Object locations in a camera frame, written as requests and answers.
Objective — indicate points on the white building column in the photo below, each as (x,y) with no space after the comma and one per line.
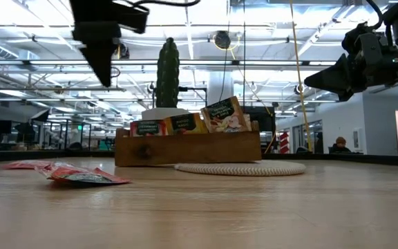
(219,86)

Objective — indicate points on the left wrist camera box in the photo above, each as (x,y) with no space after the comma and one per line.
(133,17)

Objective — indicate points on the person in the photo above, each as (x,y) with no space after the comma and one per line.
(340,147)

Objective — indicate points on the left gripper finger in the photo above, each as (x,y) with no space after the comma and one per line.
(113,58)
(99,62)

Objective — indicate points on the red white striped post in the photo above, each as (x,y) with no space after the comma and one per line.
(284,141)

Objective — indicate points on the long ceiling light rail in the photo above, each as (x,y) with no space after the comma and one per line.
(47,62)

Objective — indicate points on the wooden three-compartment tray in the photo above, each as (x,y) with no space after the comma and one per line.
(185,148)

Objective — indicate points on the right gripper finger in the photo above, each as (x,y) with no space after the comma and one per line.
(337,90)
(337,74)

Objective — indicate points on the white hexagonal plant pot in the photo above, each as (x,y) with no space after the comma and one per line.
(164,112)

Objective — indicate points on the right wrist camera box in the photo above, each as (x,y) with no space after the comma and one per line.
(351,38)

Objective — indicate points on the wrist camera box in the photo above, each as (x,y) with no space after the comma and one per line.
(351,38)
(133,17)

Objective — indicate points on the green cactus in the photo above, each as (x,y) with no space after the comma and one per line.
(167,72)

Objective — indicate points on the orange tea packet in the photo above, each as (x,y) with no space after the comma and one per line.
(187,124)

